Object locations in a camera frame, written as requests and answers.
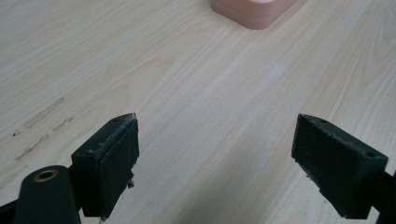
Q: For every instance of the pink plastic container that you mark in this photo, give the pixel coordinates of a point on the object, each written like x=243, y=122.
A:
x=253, y=12

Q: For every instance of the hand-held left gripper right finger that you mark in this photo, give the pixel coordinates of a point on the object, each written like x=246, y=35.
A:
x=336, y=174

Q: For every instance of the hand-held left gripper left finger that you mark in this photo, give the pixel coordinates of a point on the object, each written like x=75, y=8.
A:
x=106, y=174

